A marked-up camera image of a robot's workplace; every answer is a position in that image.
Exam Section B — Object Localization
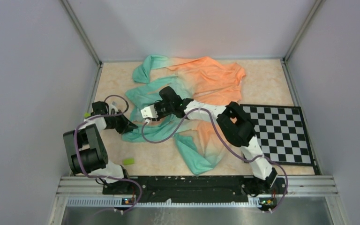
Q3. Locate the teal and orange jacket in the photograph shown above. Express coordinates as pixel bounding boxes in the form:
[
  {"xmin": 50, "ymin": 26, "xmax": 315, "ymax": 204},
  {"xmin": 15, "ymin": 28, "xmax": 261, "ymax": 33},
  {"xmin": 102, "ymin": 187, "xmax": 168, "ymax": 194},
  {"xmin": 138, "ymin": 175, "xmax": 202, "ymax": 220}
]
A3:
[{"xmin": 122, "ymin": 54, "xmax": 246, "ymax": 175}]

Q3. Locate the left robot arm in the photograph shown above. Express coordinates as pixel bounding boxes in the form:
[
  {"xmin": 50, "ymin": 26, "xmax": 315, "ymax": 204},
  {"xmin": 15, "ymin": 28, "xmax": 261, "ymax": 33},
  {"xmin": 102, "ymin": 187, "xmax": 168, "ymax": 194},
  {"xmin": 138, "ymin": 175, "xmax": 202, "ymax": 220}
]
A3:
[{"xmin": 63, "ymin": 101, "xmax": 137, "ymax": 195}]

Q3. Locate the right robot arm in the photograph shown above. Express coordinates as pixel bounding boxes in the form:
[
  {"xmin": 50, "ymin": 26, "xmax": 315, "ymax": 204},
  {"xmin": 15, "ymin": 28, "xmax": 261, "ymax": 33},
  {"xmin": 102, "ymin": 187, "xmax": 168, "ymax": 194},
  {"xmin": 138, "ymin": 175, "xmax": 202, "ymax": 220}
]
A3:
[{"xmin": 141, "ymin": 86, "xmax": 278, "ymax": 193}]

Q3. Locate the black white checkerboard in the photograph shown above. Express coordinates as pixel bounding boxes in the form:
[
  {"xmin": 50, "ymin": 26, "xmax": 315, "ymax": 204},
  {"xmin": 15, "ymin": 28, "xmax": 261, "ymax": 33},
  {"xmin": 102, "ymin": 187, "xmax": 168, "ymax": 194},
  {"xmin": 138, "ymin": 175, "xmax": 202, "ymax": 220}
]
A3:
[{"xmin": 242, "ymin": 104, "xmax": 314, "ymax": 166}]

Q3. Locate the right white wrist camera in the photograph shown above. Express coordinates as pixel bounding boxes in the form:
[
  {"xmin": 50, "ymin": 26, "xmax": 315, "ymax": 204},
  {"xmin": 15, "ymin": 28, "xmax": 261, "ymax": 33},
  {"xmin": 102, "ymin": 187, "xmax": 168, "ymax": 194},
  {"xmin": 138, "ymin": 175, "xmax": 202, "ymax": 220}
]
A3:
[{"xmin": 140, "ymin": 105, "xmax": 159, "ymax": 121}]

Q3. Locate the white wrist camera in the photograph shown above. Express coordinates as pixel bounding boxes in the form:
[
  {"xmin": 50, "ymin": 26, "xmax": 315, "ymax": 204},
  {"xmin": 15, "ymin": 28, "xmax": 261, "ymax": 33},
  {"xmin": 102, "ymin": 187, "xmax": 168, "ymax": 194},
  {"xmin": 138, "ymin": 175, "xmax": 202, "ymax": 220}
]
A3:
[
  {"xmin": 109, "ymin": 101, "xmax": 119, "ymax": 111},
  {"xmin": 140, "ymin": 105, "xmax": 159, "ymax": 121}
]

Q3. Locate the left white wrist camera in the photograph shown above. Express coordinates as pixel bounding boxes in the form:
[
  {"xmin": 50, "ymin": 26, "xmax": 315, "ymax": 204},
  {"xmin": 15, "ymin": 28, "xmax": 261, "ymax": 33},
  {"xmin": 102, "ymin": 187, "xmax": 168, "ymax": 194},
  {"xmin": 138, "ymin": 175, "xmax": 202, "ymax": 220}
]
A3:
[{"xmin": 109, "ymin": 101, "xmax": 119, "ymax": 111}]

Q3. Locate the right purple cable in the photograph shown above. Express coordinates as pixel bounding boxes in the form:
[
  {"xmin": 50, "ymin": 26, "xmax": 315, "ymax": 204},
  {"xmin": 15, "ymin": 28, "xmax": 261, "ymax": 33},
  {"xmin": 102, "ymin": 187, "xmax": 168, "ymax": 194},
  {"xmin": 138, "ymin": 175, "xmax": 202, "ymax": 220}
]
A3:
[{"xmin": 141, "ymin": 108, "xmax": 289, "ymax": 213}]

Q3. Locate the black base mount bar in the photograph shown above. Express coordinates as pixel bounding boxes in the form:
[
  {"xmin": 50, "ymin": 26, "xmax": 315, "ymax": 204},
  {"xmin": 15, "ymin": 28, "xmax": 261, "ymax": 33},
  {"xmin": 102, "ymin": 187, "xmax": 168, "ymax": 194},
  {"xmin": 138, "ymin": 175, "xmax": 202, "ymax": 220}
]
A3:
[{"xmin": 121, "ymin": 175, "xmax": 285, "ymax": 203}]

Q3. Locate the aluminium front rail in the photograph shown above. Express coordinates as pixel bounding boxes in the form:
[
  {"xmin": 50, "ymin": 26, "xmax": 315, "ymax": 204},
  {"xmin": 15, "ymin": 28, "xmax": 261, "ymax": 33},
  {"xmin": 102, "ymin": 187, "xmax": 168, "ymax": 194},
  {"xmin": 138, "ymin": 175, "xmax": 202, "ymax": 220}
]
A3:
[{"xmin": 53, "ymin": 175, "xmax": 338, "ymax": 214}]

